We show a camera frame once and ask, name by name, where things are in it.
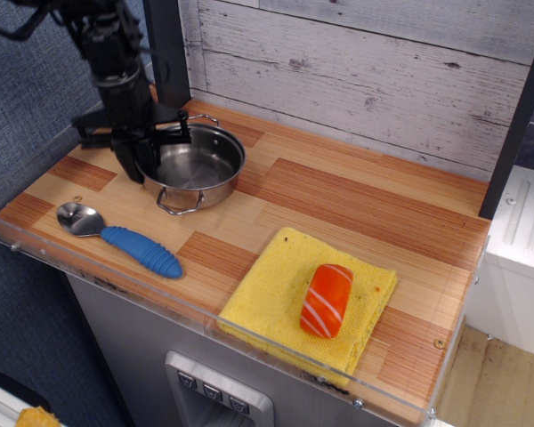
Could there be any clear acrylic guard rail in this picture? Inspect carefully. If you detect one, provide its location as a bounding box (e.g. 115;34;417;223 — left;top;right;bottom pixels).
0;93;492;426

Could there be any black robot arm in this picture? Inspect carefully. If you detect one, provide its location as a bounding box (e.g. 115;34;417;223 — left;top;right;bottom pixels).
54;1;191;183

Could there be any yellow folded cloth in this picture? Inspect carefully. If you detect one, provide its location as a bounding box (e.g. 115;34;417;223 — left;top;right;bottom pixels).
218;227;397;388

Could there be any silver dispenser button panel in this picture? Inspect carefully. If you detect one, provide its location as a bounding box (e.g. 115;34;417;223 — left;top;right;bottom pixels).
165;350;275;427

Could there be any dark right frame post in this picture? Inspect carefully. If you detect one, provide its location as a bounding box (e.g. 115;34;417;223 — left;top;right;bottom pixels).
478;58;534;220

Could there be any white toy appliance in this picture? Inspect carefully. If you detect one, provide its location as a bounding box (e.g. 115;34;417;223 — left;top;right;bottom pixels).
465;166;534;361

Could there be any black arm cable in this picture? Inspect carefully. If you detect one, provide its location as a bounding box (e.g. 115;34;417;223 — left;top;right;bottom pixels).
0;0;54;42

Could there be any metal pot with handles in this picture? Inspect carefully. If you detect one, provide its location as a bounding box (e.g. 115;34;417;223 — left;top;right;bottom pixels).
141;114;246;216

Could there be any blue handled metal spoon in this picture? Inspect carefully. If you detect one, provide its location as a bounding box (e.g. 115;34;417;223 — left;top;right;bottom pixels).
56;202;183;278

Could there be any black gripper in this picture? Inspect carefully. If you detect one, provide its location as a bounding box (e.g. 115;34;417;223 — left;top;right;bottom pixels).
72;75;191;183

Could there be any orange salmon sushi toy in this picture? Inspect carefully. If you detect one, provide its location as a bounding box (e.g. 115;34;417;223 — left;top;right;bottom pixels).
300;264;354;340

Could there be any grey toy fridge cabinet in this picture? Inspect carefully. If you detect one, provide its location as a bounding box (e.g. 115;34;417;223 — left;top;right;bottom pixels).
69;276;393;426

